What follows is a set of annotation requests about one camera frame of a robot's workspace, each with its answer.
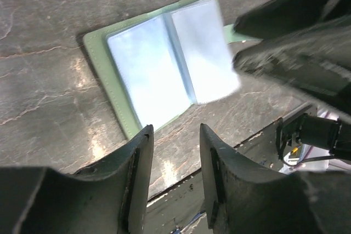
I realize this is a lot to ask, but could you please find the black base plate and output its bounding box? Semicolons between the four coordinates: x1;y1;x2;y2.
144;121;283;233

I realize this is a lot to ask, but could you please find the light green card holder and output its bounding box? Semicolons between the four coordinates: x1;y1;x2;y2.
83;0;248;139

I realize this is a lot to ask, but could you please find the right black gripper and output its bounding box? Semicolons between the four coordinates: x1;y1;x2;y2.
233;17;350;163

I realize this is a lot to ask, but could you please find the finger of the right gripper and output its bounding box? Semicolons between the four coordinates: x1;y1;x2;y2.
233;0;350;39

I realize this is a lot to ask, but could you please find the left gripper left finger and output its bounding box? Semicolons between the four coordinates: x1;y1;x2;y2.
1;125;154;233

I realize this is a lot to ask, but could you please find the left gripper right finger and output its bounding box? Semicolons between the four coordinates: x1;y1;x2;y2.
200;124;350;233

